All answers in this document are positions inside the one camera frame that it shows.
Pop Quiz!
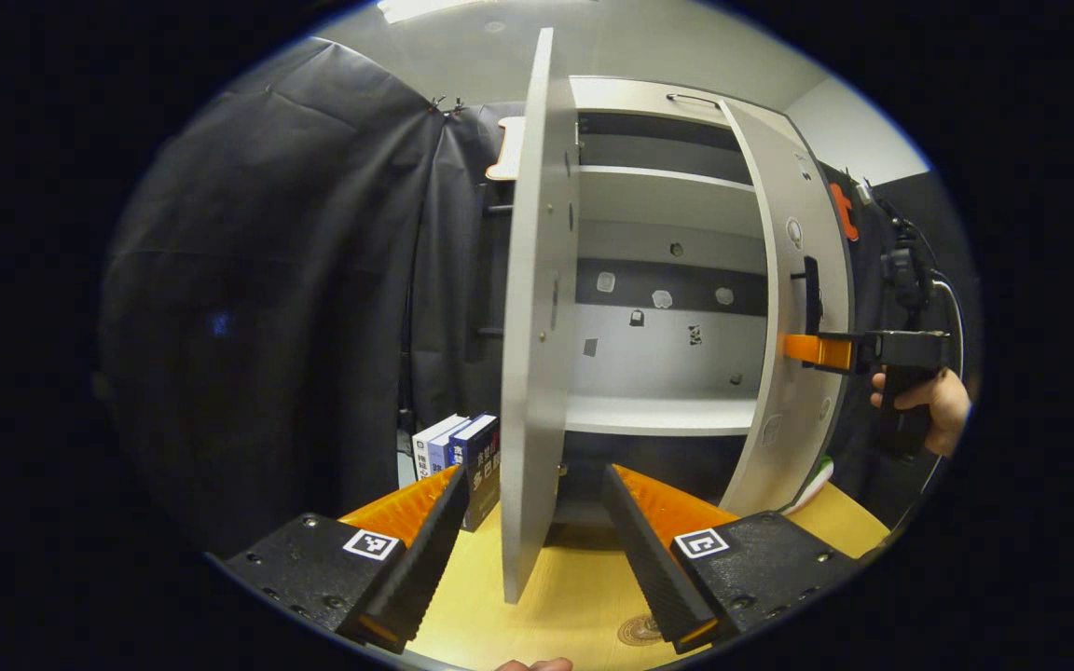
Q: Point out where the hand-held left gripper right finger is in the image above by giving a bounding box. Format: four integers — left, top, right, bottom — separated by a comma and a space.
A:
604, 464, 862, 655

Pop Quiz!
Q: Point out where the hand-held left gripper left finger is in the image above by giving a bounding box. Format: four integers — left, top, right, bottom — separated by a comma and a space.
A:
223, 464, 471, 655

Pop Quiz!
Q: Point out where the white cabinet door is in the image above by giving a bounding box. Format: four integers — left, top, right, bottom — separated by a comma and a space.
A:
500, 28, 581, 605
719, 98, 854, 519

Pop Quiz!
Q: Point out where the white grey cabinet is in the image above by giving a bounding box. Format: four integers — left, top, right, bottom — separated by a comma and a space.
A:
551, 76, 773, 528

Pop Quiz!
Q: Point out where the white cabinet shelf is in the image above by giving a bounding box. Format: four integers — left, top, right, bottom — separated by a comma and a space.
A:
577, 165, 764, 240

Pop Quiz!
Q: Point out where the white cabinet drawer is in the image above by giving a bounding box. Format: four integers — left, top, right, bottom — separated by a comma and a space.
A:
570, 76, 785, 124

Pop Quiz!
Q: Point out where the dark blue book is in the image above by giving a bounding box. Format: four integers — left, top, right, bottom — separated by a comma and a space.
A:
448, 414, 502, 533

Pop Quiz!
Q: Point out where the watermelon slice toy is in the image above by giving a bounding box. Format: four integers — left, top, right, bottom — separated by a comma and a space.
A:
784, 455, 835, 515

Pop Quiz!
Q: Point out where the black backdrop cloth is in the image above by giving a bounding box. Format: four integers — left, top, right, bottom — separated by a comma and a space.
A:
97, 37, 981, 560

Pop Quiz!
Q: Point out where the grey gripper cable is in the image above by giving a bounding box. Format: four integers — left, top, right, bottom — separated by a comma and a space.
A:
930, 274, 967, 383

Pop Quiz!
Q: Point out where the black door handle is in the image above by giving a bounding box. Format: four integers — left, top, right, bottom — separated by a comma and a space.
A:
476, 200, 512, 338

